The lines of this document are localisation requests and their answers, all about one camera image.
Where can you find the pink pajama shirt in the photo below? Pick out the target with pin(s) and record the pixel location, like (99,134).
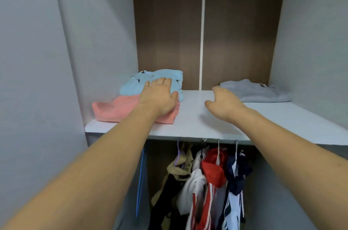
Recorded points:
(117,110)

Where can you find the person's right hand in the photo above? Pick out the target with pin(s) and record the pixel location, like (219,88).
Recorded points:
(225,106)

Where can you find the grey drawstring shorts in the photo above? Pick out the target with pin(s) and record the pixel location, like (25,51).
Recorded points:
(255,92)

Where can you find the white wardrobe shelf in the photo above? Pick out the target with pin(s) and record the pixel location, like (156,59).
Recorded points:
(304,123)

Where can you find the purple wire hanger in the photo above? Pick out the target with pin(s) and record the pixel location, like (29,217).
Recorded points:
(178,153)

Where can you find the red and white jacket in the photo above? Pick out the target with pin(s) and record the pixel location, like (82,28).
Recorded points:
(212,183)

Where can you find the person's left hand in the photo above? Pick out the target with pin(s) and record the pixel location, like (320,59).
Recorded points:
(159,96)

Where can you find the khaki and black jacket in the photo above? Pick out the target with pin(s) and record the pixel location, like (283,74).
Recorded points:
(166,200)

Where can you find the white jacket with red stripes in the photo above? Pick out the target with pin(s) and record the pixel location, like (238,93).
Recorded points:
(190,189)

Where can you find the white wardrobe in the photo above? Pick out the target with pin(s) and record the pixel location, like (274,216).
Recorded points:
(98,31)

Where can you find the person's right forearm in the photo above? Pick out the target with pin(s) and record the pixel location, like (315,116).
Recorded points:
(299,167)

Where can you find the beige hanger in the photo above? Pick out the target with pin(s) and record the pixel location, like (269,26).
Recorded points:
(218,148)

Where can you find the person's left forearm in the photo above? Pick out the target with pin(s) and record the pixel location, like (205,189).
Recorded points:
(76,183)

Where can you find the light blue cotton-print garment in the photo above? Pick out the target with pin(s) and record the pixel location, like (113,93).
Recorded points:
(144,81)

